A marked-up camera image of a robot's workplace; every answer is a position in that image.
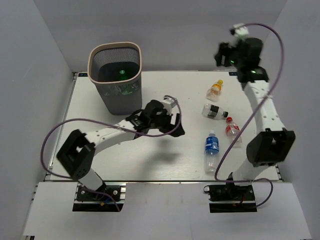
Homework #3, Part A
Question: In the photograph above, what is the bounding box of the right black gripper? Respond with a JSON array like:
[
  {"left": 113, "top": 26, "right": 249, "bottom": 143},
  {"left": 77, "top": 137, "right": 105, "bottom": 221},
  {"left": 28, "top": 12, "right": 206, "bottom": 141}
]
[{"left": 212, "top": 38, "right": 244, "bottom": 70}]

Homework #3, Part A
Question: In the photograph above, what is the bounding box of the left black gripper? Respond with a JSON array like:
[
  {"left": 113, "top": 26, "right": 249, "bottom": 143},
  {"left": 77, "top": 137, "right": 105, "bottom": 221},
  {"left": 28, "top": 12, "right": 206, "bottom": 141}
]
[{"left": 149, "top": 109, "right": 186, "bottom": 138}]

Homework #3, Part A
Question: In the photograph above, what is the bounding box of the clear bottle black label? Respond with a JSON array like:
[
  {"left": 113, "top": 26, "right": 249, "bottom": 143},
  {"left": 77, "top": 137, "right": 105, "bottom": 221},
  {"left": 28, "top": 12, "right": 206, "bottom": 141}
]
[{"left": 202, "top": 103, "right": 229, "bottom": 120}]

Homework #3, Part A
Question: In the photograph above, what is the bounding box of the clear bottle red label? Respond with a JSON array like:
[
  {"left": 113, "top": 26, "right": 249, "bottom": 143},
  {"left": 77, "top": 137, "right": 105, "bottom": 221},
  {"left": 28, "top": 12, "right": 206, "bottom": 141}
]
[{"left": 225, "top": 116, "right": 242, "bottom": 148}]

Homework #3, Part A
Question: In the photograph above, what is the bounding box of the green plastic bottle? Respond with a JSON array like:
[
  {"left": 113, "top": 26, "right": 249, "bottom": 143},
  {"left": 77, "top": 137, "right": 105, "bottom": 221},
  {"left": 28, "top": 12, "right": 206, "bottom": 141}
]
[{"left": 116, "top": 68, "right": 133, "bottom": 96}]

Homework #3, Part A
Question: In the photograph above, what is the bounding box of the clear bottle orange blue label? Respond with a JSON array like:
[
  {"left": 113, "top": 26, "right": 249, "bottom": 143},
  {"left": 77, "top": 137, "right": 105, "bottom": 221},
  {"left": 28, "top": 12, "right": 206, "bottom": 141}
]
[{"left": 102, "top": 84, "right": 140, "bottom": 97}]

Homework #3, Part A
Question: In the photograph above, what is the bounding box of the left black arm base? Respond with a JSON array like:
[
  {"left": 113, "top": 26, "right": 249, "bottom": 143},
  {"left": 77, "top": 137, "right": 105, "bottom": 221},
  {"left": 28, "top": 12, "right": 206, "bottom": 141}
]
[{"left": 72, "top": 182, "right": 126, "bottom": 213}]

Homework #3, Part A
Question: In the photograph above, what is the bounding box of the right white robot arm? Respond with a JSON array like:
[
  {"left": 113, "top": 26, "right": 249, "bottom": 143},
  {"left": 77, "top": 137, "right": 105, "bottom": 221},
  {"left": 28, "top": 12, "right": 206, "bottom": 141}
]
[{"left": 214, "top": 37, "right": 296, "bottom": 200}]

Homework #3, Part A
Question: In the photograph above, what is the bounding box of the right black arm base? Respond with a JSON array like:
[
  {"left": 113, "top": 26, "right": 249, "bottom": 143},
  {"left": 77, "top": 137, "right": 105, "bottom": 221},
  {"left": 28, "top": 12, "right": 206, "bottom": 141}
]
[{"left": 203, "top": 183, "right": 257, "bottom": 213}]

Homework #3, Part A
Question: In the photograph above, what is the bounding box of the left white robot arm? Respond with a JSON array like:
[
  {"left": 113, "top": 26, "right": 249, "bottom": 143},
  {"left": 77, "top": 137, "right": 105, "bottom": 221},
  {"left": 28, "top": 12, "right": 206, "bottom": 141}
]
[{"left": 56, "top": 95, "right": 185, "bottom": 200}]

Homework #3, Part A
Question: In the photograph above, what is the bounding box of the grey mesh waste bin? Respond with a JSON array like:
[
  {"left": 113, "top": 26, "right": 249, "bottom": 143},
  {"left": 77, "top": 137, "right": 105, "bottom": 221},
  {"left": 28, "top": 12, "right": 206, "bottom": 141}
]
[{"left": 87, "top": 41, "right": 142, "bottom": 116}]

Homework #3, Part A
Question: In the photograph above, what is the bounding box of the small bottle yellow cap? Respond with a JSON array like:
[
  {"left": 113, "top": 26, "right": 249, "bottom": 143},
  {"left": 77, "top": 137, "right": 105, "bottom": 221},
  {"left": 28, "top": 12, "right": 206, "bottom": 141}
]
[{"left": 206, "top": 79, "right": 224, "bottom": 102}]

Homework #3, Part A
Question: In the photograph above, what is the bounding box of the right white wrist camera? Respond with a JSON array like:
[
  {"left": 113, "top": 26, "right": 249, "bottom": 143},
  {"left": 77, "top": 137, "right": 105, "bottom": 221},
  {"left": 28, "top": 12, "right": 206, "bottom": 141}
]
[{"left": 229, "top": 23, "right": 250, "bottom": 39}]

